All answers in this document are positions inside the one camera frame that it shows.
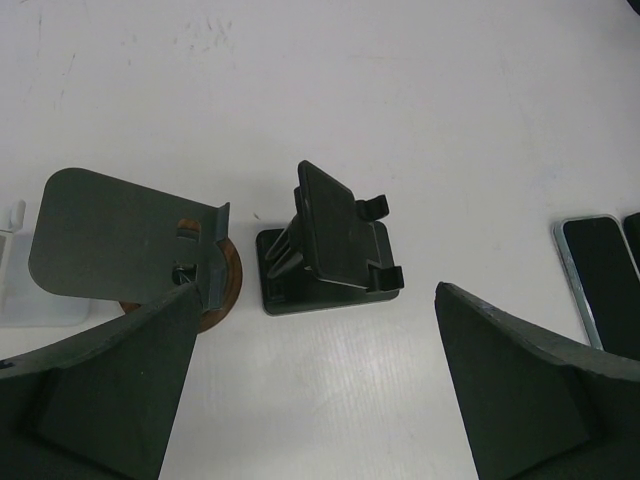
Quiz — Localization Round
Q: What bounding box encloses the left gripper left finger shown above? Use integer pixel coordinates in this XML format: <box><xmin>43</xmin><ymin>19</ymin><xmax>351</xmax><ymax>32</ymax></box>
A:
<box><xmin>1</xmin><ymin>284</ymin><xmax>202</xmax><ymax>479</ymax></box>

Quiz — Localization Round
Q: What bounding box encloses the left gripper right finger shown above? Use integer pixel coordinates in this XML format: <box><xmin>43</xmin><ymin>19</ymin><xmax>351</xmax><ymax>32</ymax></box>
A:
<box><xmin>435</xmin><ymin>282</ymin><xmax>639</xmax><ymax>479</ymax></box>

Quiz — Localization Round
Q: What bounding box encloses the white phone stand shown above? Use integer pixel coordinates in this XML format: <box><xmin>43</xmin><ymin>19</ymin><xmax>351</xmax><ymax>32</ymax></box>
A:
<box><xmin>0</xmin><ymin>199</ymin><xmax>94</xmax><ymax>329</ymax></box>

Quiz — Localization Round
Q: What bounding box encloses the round brown base stand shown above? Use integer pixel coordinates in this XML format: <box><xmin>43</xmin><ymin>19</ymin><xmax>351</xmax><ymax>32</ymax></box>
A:
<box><xmin>28</xmin><ymin>168</ymin><xmax>243</xmax><ymax>331</ymax></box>

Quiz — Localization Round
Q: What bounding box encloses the black phone white case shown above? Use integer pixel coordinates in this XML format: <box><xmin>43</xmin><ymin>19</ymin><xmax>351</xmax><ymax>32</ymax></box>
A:
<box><xmin>552</xmin><ymin>215</ymin><xmax>639</xmax><ymax>360</ymax></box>

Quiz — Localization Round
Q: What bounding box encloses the black square base stand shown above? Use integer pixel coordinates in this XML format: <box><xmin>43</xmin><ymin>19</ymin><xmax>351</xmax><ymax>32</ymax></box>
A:
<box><xmin>256</xmin><ymin>160</ymin><xmax>405</xmax><ymax>316</ymax></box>

